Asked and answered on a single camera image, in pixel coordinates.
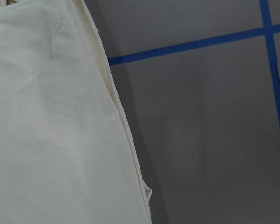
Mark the beige long-sleeve printed shirt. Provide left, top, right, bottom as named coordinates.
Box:
left=0, top=0, right=152, bottom=224

